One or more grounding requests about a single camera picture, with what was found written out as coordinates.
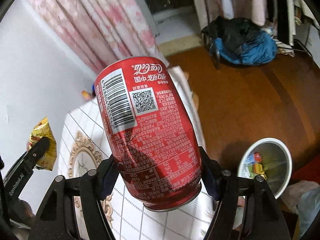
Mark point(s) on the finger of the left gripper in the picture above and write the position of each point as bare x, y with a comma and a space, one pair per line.
27, 161

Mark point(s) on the checked beige pillow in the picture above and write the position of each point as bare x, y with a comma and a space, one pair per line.
293, 193

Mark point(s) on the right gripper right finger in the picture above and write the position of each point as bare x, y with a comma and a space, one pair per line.
262, 218

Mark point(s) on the red blanket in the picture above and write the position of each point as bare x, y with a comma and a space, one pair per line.
310, 172

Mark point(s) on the yellow green carton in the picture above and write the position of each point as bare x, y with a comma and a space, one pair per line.
258, 170

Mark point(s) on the red cola can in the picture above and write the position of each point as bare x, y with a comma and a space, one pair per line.
149, 132

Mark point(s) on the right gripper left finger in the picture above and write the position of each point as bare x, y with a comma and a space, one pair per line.
56, 217

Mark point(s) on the red white milk carton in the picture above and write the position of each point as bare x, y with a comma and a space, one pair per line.
254, 158

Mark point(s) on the blue sleeping bag pile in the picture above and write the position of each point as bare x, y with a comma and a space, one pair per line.
239, 41

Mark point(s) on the orange small bottle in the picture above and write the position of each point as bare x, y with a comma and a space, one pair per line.
87, 95

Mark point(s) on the blue cap bottle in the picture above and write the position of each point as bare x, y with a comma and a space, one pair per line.
93, 91

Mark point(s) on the white patterned tablecloth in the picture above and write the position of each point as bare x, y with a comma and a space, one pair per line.
85, 145

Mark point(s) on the yellow snack wrapper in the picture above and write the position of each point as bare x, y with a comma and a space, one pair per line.
43, 129

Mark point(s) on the white round trash bin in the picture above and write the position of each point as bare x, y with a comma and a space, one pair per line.
276, 161

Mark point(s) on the pink floral curtain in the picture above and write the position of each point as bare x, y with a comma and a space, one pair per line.
100, 32

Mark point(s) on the hanging clothes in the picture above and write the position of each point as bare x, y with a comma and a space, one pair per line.
259, 11

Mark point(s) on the white air purifier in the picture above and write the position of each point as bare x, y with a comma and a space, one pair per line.
148, 16

